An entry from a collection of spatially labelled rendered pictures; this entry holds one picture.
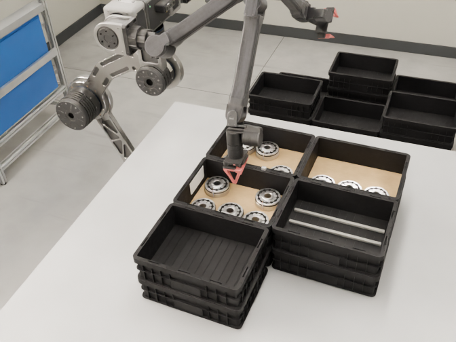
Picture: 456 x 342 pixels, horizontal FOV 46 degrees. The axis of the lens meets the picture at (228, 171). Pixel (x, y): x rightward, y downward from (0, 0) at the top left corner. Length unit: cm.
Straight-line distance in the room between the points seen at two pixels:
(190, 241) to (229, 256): 17
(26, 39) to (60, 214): 118
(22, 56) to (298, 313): 260
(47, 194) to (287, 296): 212
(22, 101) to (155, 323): 228
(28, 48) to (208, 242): 227
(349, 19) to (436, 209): 296
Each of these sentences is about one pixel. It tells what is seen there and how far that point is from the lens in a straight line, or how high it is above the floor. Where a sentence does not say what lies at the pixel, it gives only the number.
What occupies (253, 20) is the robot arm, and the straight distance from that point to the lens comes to 188.
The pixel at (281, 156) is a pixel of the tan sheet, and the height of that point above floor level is 83.
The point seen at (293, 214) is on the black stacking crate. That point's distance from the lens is 215.
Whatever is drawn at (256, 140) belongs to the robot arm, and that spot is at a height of 122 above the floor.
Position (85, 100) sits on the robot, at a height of 95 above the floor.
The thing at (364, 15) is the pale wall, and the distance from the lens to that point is 510.
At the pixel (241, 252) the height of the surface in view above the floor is 83.
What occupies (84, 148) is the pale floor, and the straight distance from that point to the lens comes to 406.
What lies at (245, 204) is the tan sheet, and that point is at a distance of 218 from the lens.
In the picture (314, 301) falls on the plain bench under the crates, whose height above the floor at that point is 70.
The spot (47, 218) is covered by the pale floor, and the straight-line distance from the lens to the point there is 356.
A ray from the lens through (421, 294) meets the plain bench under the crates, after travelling 213.
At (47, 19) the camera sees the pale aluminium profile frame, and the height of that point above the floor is 82.
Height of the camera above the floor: 232
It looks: 40 degrees down
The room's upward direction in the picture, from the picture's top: 3 degrees counter-clockwise
